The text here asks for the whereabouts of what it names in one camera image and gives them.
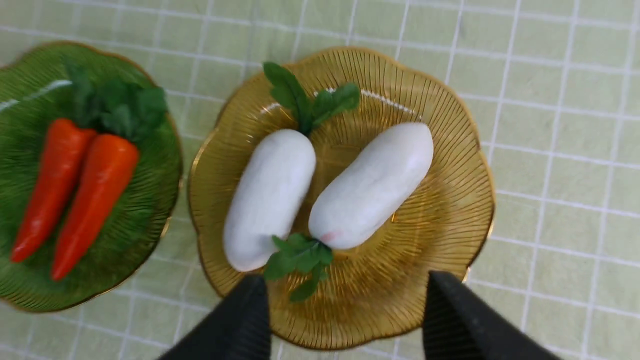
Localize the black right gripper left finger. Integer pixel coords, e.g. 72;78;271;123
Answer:
160;274;272;360

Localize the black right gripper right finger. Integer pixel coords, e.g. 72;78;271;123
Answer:
422;271;558;360

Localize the white radish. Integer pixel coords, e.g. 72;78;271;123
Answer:
222;61;361;272
263;121;434;302

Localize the orange carrot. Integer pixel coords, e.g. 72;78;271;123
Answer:
10;62;99;263
51;84;168;281

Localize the amber plastic plate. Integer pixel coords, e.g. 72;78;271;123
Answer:
188;47;496;351

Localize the green checkered tablecloth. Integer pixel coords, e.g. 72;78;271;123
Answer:
1;0;640;360

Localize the green plastic plate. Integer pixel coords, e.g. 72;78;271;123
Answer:
0;41;183;313

